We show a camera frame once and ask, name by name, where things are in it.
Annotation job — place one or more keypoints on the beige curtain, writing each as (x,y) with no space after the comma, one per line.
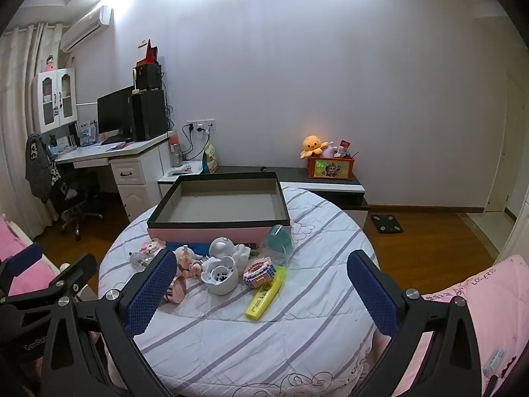
(14,103)

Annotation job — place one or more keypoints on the white door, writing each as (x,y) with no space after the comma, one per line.
(508,144)

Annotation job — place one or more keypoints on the blue flat item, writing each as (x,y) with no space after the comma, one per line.
(202,247)

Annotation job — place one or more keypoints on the white glass-door cabinet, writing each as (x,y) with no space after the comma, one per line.
(56,99)

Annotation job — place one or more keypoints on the black and pink cardboard box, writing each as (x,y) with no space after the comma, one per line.
(219,200)

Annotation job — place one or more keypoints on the blue boxes on desk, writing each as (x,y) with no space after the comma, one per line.
(86,134)

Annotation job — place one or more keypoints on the small pink doll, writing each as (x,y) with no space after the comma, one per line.
(50,64)

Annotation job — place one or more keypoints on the dark grey jacket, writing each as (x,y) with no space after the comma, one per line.
(39,165)

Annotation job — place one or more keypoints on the black bathroom scale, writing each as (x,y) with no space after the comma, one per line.
(386,224)

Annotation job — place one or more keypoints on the white cat-shaped cup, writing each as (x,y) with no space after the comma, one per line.
(220,277)

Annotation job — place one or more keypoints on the pink printed blanket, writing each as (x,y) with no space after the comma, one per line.
(487,297)

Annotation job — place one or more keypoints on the pink plush toy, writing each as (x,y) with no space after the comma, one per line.
(329,151)

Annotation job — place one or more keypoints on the black computer monitor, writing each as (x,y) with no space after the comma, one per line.
(113,111)

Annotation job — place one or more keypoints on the red triangular object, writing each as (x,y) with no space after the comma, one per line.
(148,53)

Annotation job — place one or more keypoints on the pink bed sheet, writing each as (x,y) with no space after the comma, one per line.
(18,289)

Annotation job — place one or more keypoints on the white nightstand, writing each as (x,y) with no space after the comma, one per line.
(165,188)

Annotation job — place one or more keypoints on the red and white packet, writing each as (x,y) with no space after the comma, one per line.
(344,147)

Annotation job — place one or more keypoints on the black office chair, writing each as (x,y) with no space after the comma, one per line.
(78,198)

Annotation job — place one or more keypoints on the orange octopus plush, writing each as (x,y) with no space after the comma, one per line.
(312,145)

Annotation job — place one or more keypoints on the papers on nightstand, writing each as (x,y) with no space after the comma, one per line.
(182,169)

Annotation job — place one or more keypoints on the striped white quilt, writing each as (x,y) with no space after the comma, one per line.
(256,347)

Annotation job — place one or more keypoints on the yellow highlighter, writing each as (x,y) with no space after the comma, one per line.
(264,297)

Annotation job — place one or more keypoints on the clear plastic figure toy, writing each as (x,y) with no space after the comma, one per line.
(146,252)

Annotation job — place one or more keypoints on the pink brick-built donut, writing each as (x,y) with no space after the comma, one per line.
(258,273)

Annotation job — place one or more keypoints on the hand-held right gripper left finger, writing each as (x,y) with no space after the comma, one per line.
(151,293)

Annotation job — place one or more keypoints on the black speaker box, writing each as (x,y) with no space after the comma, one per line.
(148,77)

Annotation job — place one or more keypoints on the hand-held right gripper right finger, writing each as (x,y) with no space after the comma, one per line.
(372,297)

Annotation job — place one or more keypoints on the white desk with drawers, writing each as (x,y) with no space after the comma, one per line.
(136,182)

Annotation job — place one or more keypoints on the white wall outlet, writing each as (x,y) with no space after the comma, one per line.
(202,125)

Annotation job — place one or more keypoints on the white air conditioner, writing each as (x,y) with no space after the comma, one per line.
(84,29)

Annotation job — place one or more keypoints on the black computer tower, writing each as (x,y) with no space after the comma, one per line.
(149,115)

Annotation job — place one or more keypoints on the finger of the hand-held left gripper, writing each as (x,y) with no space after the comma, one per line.
(76,273)
(22,261)

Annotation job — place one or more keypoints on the bottle with orange cap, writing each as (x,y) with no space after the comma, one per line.
(175,151)

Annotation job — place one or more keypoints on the black and white low cabinet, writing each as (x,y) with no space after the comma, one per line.
(326,186)

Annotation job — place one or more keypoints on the orange storage box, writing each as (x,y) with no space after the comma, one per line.
(330,169)

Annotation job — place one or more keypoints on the clear teal tape dispenser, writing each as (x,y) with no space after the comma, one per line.
(279,244)

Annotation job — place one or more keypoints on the yellow snack bag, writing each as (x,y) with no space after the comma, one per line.
(210,159)

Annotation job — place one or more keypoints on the pink doll figure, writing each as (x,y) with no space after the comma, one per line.
(185,262)

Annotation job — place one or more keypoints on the white round gadget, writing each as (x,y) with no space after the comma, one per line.
(221,247)

